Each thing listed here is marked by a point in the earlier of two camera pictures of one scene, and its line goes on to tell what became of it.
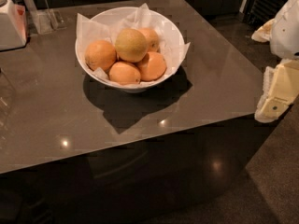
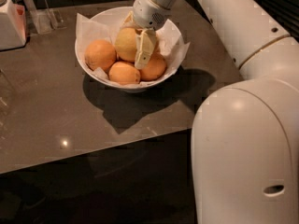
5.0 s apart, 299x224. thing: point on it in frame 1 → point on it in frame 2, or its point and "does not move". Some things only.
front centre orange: [123, 73] does not move
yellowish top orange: [131, 46] does not move
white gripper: [286, 32] → [149, 13]
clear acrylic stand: [46, 21] does not move
